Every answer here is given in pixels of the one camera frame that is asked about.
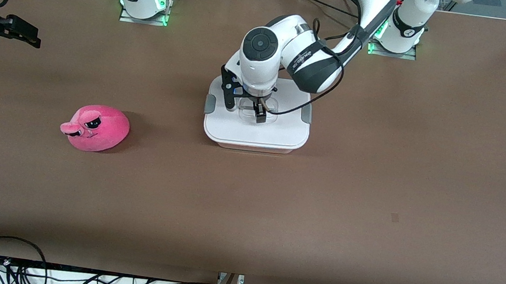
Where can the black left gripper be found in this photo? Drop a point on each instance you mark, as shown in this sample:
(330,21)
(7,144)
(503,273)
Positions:
(259,104)

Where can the white box lid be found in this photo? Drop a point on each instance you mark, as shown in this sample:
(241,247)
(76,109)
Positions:
(254,135)

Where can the pink plush toy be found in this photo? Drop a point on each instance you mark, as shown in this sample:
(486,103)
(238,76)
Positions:
(101,136)

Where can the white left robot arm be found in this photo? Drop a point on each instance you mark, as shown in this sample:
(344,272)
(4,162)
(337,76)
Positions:
(262,62)

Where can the pink translucent plastic box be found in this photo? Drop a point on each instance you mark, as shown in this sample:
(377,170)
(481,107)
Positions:
(252,147)

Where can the brown table mat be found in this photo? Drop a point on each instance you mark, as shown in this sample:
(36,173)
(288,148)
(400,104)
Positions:
(273,211)

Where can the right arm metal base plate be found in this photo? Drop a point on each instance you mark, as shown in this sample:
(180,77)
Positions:
(143,20)

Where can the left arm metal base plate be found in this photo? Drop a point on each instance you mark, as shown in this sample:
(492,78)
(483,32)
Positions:
(391,55)

